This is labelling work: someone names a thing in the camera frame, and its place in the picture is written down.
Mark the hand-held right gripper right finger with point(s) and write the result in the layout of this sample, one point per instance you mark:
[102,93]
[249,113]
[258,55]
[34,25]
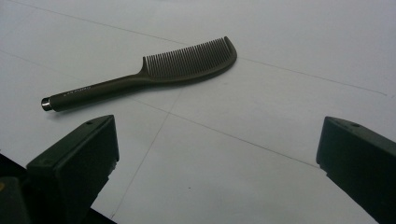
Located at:
[361,161]

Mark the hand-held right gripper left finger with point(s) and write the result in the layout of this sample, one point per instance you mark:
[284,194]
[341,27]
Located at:
[77,168]

